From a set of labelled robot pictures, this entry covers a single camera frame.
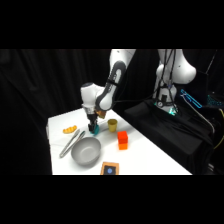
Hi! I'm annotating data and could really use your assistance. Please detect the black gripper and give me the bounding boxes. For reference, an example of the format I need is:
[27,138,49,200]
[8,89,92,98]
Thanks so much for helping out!
[86,112,101,134]

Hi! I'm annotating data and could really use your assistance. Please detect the grey metal bowl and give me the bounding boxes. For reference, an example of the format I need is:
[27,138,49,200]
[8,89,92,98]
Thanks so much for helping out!
[70,136,102,168]

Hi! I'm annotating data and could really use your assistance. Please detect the red cube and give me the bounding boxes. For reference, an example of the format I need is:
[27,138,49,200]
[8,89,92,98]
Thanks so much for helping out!
[117,130,129,145]

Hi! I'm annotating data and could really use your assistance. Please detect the orange cube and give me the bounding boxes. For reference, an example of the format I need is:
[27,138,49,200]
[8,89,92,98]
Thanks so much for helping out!
[118,141,130,151]

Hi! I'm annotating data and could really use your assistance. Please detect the yellow cup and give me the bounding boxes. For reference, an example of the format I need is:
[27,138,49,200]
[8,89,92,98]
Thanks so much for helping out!
[107,118,119,133]

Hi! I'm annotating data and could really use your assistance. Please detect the orange toy croissant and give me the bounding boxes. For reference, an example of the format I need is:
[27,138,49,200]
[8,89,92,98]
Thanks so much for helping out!
[62,124,78,135]

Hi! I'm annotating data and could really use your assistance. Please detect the metal tongs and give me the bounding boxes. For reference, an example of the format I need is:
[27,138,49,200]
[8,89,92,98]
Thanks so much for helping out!
[59,129,86,159]

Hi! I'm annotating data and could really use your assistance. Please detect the wooden tile with blue dot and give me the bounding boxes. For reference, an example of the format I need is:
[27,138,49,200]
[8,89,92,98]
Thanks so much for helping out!
[100,161,121,176]

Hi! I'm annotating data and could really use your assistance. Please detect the black curtain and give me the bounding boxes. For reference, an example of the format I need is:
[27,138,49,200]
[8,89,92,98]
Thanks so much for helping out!
[0,49,224,176]

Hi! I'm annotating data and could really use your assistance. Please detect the black cloth-covered robot stand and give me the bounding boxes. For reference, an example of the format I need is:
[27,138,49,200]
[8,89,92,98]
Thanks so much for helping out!
[122,98,215,176]

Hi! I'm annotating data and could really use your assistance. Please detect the teal-lit equipment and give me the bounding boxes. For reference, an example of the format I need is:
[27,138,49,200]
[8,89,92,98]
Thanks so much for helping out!
[207,94,224,108]

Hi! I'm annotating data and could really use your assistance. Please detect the tan wrist camera box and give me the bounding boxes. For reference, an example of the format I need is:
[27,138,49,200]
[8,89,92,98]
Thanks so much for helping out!
[95,109,108,120]

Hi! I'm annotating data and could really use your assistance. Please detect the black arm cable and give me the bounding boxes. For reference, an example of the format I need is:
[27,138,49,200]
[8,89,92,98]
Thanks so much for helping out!
[111,49,178,105]

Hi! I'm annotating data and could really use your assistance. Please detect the blue-lit frame device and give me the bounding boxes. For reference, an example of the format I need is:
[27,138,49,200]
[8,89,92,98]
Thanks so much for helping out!
[180,88,204,110]

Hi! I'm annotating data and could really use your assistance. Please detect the yellow cable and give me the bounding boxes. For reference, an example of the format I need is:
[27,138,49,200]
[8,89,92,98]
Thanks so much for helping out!
[213,108,224,151]

